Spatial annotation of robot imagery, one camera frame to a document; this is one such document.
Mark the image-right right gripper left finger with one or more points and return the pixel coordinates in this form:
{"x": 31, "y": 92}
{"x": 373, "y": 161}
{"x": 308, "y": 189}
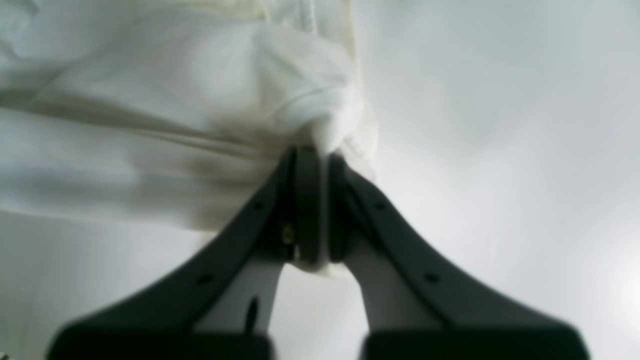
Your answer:
{"x": 218, "y": 305}

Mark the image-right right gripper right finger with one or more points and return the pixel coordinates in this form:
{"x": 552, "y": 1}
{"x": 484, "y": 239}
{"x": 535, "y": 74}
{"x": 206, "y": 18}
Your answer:
{"x": 418, "y": 304}

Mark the white printed T-shirt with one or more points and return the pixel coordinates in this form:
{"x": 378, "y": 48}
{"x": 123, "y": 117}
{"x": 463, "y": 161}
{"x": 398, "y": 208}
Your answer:
{"x": 170, "y": 112}

